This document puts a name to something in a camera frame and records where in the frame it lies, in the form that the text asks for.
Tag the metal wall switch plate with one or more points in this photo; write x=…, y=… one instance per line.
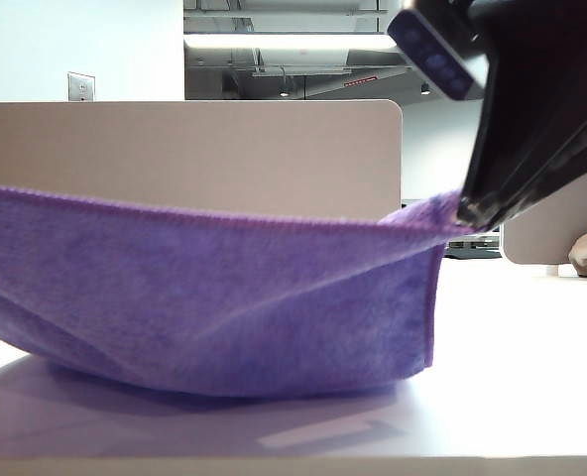
x=81, y=86

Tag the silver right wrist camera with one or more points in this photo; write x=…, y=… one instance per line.
x=437, y=59

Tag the grey ceiling air duct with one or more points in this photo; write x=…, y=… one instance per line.
x=298, y=62

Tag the white divider support bracket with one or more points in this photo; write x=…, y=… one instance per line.
x=552, y=270

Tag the white background desk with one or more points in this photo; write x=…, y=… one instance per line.
x=472, y=243

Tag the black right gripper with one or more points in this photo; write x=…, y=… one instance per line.
x=546, y=20

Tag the red ceiling sign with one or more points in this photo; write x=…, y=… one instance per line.
x=360, y=81

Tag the purple microfiber cloth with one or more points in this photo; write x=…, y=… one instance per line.
x=224, y=297

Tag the long ceiling light strip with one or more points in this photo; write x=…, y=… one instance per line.
x=298, y=41

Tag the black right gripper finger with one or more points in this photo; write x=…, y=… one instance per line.
x=546, y=178

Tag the brown desk divider panel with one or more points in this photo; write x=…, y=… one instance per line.
x=536, y=243
x=199, y=158

